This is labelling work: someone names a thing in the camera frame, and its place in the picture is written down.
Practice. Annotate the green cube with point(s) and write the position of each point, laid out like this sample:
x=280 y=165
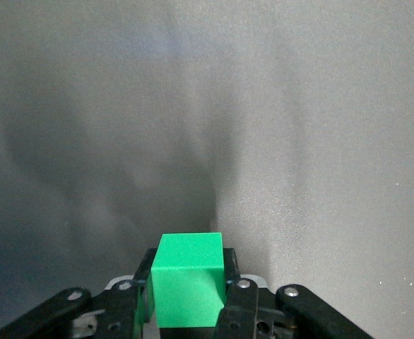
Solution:
x=186 y=282

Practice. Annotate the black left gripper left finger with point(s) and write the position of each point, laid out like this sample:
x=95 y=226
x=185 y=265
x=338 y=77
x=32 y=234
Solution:
x=122 y=307

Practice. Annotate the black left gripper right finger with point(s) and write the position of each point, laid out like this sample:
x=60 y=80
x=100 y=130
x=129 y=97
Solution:
x=242 y=310

